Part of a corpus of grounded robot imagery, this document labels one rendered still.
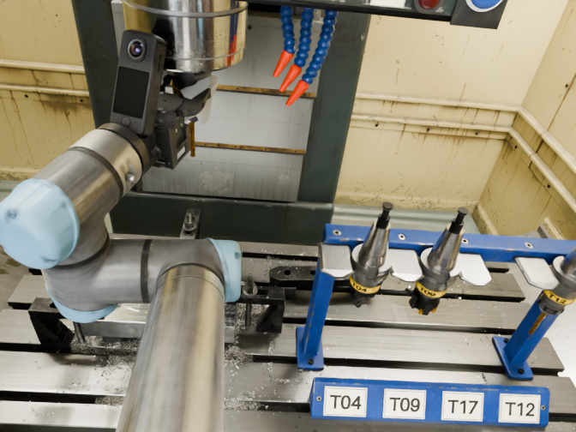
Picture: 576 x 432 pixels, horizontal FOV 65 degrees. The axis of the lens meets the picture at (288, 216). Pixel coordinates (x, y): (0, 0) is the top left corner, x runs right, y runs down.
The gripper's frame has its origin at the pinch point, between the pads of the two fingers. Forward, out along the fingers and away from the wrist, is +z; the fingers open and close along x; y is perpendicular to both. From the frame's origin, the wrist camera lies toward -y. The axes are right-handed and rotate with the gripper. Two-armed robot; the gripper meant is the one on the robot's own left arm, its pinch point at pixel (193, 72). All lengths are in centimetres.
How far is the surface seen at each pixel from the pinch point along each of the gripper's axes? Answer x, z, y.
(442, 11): 31.2, -11.6, -17.2
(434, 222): 56, 94, 89
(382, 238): 32.6, -6.6, 15.6
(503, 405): 63, -5, 49
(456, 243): 43.1, -3.3, 15.6
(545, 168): 79, 79, 46
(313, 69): 17.6, 0.2, -4.2
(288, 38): 13.4, 1.7, -7.1
